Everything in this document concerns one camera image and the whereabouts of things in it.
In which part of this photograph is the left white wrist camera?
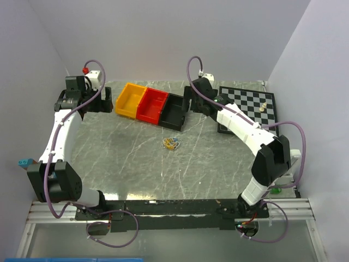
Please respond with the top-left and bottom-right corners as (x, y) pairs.
(82, 67), (102, 91)

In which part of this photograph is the blue brown block tool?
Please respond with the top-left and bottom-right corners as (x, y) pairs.
(18, 158), (38, 171)

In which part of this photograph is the black white chessboard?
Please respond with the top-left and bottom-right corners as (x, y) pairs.
(219, 86), (278, 126)

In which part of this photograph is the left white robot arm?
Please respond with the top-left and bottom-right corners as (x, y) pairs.
(26, 70), (113, 219)

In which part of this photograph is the blue box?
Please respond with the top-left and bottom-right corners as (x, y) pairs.
(4, 258), (144, 262)

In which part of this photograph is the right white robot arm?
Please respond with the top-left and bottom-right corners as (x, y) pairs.
(182, 77), (301, 218)

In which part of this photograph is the black plastic bin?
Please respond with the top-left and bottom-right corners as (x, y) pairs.
(158, 93), (186, 131)

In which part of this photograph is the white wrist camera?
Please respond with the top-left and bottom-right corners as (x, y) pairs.
(82, 67), (102, 91)
(198, 70), (215, 82)

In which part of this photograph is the white tape dispenser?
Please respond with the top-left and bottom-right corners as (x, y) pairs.
(282, 150), (302, 184)

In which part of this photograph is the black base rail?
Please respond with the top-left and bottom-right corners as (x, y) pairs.
(75, 199), (269, 233)

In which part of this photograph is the white chess pawn right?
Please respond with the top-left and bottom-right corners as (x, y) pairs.
(260, 103), (267, 112)

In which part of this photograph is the green small clip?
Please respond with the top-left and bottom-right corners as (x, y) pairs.
(270, 187), (282, 194)

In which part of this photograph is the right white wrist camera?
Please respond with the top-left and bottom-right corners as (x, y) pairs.
(198, 70), (215, 82)

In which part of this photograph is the red plastic bin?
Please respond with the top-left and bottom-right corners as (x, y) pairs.
(136, 88), (169, 125)

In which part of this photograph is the yellow plastic bin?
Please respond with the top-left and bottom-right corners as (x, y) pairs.
(115, 82), (148, 119)

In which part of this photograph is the aluminium frame rail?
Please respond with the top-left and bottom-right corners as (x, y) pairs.
(17, 198), (328, 261)

